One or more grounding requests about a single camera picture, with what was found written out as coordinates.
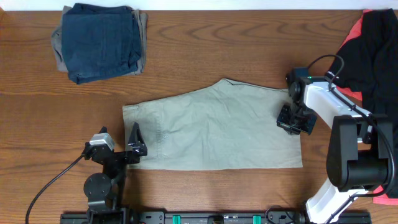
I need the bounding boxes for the khaki beige shorts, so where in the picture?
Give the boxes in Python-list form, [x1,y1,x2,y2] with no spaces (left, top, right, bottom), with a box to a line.
[123,79,302,170]

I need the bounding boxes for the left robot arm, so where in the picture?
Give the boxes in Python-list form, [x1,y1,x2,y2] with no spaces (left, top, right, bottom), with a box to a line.
[82,122,147,223]

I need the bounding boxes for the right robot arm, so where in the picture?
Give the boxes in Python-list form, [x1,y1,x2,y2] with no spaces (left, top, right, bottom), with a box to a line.
[277,67,396,223]

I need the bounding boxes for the black and red shorts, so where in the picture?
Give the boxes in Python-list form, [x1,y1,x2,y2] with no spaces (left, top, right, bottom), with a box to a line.
[325,8,398,206]

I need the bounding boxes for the folded navy blue shorts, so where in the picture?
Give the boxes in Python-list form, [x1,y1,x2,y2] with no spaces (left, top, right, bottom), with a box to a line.
[60,3,144,84]

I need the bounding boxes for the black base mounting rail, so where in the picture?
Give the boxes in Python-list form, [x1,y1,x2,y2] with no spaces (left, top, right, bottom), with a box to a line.
[60,210,373,224]

